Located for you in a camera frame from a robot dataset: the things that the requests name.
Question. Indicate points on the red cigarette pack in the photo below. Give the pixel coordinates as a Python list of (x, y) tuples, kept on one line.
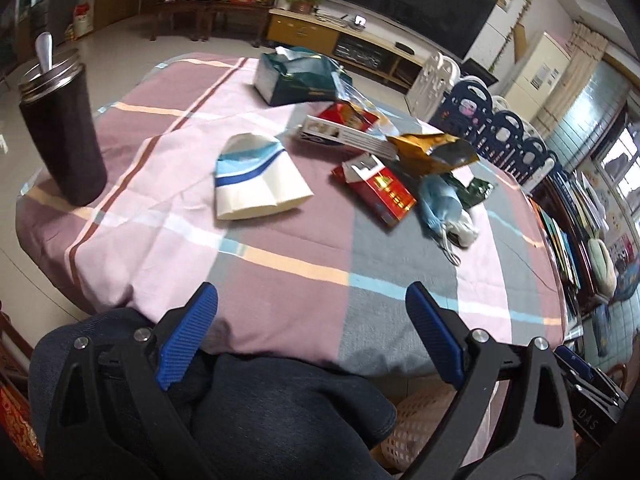
[(377, 186)]

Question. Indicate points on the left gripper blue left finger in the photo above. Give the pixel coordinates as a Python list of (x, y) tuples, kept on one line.
[(180, 333)]

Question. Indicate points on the plaid pink grey tablecloth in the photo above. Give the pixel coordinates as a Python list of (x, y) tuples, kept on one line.
[(324, 282)]

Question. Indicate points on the dark green tissue box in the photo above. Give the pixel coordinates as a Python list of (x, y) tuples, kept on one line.
[(296, 75)]

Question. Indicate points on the clear plastic snack bag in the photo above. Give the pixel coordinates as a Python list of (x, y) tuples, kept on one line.
[(357, 97)]

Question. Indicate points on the metal spoon in tumbler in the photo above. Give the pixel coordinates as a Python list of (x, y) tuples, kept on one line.
[(44, 51)]

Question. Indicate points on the dark denim trouser leg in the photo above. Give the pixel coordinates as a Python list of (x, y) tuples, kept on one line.
[(229, 417)]

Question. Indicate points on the row of children's books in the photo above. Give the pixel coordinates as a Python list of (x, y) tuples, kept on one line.
[(558, 209)]

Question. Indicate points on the blue face mask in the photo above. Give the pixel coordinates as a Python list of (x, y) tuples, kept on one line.
[(442, 212)]

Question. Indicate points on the white blue paper package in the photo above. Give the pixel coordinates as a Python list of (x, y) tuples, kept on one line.
[(256, 177)]

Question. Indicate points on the red snack wrapper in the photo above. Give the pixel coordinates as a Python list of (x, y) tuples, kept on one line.
[(346, 114)]

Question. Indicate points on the white long carton box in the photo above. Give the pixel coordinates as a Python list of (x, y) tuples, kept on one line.
[(321, 130)]

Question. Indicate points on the yellow wooden tv cabinet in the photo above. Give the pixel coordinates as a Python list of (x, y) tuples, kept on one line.
[(360, 51)]

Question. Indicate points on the white standing air conditioner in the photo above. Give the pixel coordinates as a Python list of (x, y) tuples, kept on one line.
[(534, 76)]

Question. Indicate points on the navy white baby fence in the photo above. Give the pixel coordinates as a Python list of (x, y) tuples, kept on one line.
[(462, 105)]

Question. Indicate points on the black insulated tumbler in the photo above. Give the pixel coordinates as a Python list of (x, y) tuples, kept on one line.
[(56, 109)]

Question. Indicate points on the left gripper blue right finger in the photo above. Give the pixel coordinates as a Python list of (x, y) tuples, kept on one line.
[(441, 332)]

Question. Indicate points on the woven plastic trash basket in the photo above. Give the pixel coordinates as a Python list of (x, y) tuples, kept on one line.
[(418, 416)]

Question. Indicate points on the dark green snack wrapper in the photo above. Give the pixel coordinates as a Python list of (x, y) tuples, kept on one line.
[(472, 194)]

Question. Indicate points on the dark wooden chair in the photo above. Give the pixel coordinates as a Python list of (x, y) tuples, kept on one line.
[(205, 13)]

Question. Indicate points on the yellow snack bag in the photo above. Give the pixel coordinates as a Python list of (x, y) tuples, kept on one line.
[(420, 154)]

